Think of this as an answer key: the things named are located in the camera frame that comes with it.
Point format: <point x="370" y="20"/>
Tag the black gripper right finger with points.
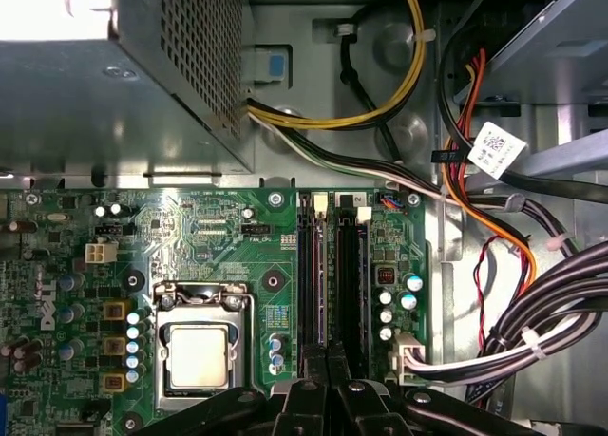
<point x="366" y="412"/>

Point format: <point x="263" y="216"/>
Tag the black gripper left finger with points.
<point x="304" y="407"/>

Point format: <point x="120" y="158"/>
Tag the silver CPU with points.
<point x="198" y="357"/>

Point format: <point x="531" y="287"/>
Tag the metal socket cover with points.
<point x="202" y="316"/>

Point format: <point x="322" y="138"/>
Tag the black CPU socket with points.
<point x="164" y="360"/>

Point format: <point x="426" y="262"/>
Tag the green motherboard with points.
<point x="214" y="246"/>

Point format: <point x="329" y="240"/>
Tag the white four pin socket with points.
<point x="100" y="252"/>

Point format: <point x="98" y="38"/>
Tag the blue plastic latch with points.
<point x="276" y="68"/>

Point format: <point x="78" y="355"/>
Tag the black silver PC case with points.
<point x="332" y="65"/>

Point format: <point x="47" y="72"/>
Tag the silver power supply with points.
<point x="95" y="113"/>

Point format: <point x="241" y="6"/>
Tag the silver drive bay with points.
<point x="560" y="37"/>

